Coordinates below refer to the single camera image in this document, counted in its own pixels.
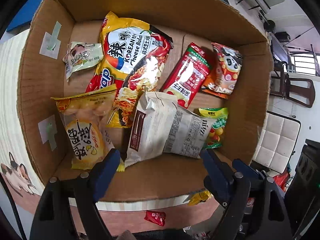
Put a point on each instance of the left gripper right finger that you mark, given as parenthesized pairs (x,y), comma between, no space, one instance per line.
(253,204)

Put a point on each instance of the small yellow candy wrapper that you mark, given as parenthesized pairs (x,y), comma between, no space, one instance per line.
(200,197)

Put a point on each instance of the small red sachet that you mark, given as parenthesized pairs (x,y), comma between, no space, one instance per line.
(155,217)

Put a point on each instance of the striped cat table mat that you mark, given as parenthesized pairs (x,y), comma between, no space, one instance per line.
(119,217)

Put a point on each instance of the pale green snack packet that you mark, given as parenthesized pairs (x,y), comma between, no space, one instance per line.
(82,55)

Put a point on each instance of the white padded chair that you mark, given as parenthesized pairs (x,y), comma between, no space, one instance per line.
(276,142)

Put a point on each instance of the red white snack packet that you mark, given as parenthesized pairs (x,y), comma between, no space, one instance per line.
(188,75)

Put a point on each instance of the green fruit candy bag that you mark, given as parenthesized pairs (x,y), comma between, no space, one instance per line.
(217,132)

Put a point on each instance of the orange panda snack packet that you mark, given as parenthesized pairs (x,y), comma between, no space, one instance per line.
(225,70)

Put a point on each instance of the white cracker packet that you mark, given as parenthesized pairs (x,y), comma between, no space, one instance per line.
(155,113)

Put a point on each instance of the grey printed snack bag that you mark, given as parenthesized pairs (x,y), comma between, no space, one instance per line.
(188,133)

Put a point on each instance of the Korean cheese ramen bag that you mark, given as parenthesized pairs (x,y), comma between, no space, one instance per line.
(135,54)

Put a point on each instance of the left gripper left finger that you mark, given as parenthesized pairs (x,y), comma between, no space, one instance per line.
(53,218)

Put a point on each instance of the yellow egg biscuit bag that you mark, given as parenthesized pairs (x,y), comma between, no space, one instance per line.
(84,117)

